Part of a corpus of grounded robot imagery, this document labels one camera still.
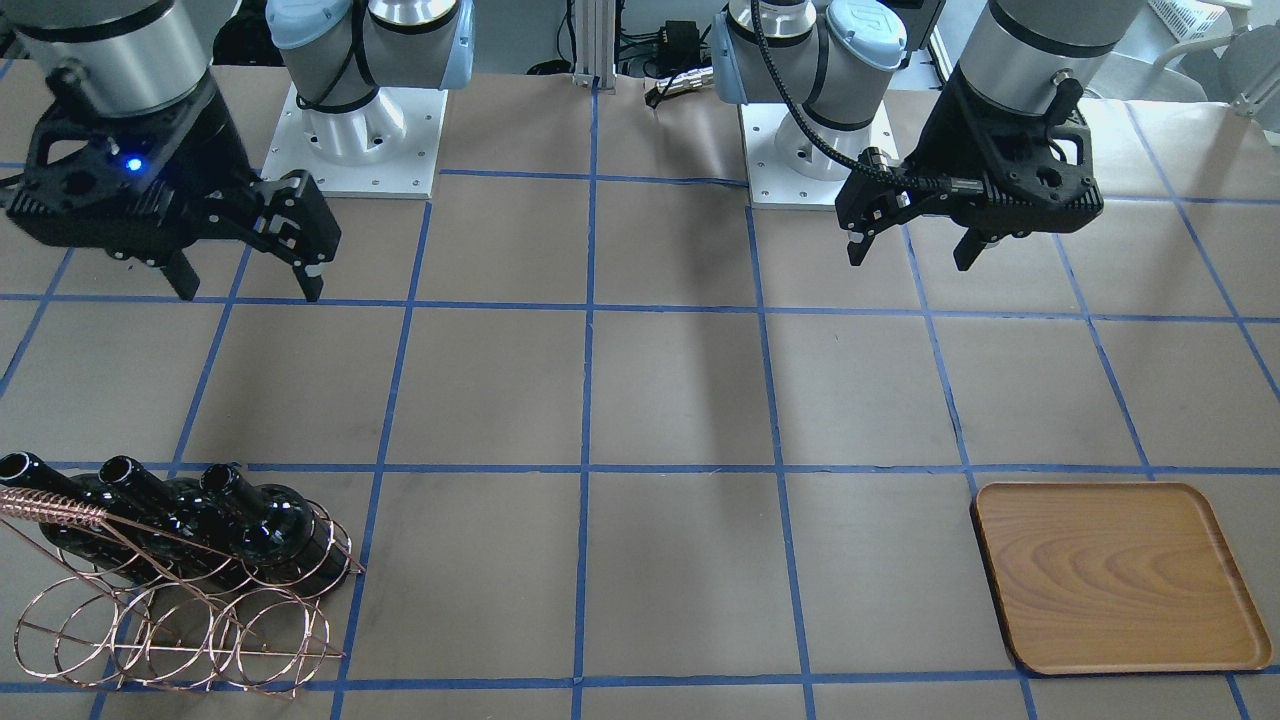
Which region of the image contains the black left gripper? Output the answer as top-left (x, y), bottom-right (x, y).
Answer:
top-left (835, 70), bottom-right (1105, 272)

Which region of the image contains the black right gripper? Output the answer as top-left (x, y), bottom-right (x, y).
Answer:
top-left (5, 70), bottom-right (340, 302)

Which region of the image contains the dark wine bottle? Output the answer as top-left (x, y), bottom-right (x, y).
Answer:
top-left (99, 455), bottom-right (250, 592)
top-left (198, 464), bottom-right (348, 598)
top-left (0, 452), bottom-right (151, 585)

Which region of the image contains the aluminium frame post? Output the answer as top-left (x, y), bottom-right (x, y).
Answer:
top-left (570, 0), bottom-right (620, 94)

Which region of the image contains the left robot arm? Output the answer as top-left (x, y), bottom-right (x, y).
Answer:
top-left (710, 1), bottom-right (1142, 272)

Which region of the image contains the wooden tray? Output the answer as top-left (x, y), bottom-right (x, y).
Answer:
top-left (972, 480), bottom-right (1274, 676)

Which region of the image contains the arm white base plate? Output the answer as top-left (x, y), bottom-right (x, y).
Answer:
top-left (261, 86), bottom-right (449, 200)
top-left (739, 102), bottom-right (901, 211)

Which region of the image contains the copper wire bottle basket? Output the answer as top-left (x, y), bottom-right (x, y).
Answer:
top-left (3, 488), bottom-right (344, 698)

